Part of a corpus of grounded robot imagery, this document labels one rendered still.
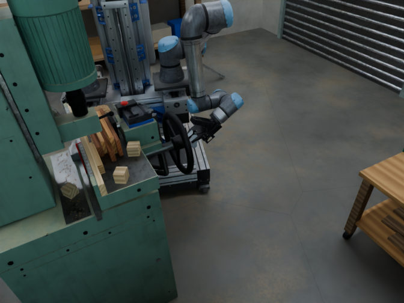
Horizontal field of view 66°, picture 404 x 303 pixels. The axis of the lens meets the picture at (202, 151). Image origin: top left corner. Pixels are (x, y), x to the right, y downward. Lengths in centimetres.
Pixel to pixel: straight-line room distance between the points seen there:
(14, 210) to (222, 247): 119
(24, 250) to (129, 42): 118
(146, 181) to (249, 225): 112
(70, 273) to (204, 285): 78
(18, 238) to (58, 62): 58
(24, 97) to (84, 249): 57
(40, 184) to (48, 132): 18
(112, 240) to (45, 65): 66
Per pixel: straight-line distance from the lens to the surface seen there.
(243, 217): 211
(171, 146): 134
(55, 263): 128
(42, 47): 100
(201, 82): 150
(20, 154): 109
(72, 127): 115
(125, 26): 187
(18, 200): 120
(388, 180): 178
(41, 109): 107
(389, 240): 199
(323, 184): 242
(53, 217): 121
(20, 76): 102
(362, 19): 399
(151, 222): 127
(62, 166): 141
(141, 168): 113
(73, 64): 101
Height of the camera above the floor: 163
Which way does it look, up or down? 39 degrees down
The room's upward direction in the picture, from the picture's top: 3 degrees counter-clockwise
